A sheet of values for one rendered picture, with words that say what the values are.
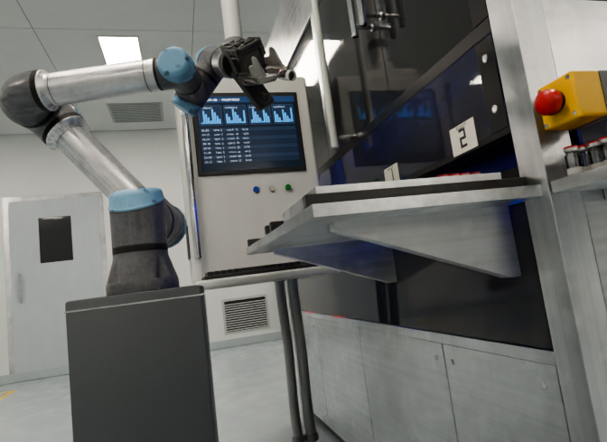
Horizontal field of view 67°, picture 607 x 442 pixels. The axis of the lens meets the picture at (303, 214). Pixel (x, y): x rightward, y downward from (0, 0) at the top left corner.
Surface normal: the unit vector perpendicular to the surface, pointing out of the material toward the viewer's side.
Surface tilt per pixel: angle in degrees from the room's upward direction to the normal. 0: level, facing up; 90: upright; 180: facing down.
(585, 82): 90
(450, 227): 90
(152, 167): 90
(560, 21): 90
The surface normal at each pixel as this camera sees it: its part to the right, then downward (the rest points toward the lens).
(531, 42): 0.26, -0.16
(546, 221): -0.96, 0.09
